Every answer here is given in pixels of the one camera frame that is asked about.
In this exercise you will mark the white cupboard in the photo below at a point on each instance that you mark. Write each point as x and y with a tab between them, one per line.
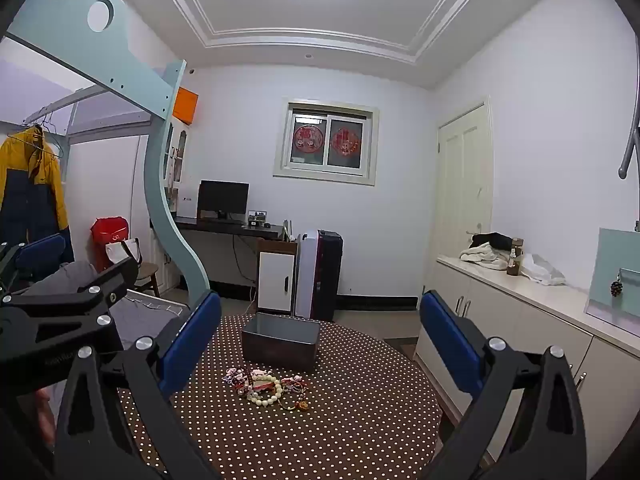
180	160

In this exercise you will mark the yellow and navy jacket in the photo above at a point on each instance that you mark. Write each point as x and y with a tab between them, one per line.
15	200

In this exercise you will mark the brown glass bottle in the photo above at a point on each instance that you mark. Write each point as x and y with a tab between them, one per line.
514	260

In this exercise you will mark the black computer monitor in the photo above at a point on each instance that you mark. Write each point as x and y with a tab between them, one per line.
222	200

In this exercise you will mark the cream door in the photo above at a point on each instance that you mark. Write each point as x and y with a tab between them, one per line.
462	185

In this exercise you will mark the clear plastic bag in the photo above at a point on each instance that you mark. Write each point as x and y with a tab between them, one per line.
542	270

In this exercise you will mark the white and black tower appliance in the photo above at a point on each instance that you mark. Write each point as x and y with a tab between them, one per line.
327	275

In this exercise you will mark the white paper bag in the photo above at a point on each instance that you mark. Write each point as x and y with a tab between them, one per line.
120	252

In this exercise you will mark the black cloth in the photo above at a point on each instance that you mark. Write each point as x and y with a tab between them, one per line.
495	240

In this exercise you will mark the brown polka dot tablecloth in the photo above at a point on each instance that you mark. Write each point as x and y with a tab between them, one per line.
350	435

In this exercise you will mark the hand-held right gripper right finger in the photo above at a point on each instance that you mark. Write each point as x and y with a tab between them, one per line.
450	345

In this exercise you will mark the pale green glass panel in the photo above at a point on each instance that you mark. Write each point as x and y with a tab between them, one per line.
610	260

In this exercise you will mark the pine cone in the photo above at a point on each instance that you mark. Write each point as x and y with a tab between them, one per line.
616	288

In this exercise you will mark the grey metal box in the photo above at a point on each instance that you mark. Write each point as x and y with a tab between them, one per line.
280	352

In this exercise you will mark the brown cabinet with white door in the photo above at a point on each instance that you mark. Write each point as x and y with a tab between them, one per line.
275	280

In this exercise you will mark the person's left hand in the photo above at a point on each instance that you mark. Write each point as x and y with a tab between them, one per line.
45	415

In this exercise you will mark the red bag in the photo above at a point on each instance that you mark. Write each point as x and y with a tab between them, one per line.
110	230

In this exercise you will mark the dark wooden desk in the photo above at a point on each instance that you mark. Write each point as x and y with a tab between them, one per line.
225	227

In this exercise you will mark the pile of beaded jewelry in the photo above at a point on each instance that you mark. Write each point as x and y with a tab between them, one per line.
265	390

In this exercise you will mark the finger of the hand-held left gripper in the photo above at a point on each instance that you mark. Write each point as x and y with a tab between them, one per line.
110	280
40	255

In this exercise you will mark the grey metal pole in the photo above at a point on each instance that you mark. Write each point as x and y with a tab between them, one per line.
631	150

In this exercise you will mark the white sideboard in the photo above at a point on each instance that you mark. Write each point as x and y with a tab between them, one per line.
525	310

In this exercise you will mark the orange box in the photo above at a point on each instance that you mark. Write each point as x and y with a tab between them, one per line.
186	105

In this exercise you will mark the white cloth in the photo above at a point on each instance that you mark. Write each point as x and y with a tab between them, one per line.
482	257

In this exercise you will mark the wooden chair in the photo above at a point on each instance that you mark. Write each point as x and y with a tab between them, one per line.
147	272

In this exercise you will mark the red paper cutting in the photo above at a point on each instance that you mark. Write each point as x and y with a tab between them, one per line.
345	141
308	139

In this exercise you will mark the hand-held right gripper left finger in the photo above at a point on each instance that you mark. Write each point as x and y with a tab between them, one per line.
192	340

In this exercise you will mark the grey bedding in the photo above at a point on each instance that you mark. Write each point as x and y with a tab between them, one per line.
150	310

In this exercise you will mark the white framed window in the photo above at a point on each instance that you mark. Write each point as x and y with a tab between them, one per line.
325	110

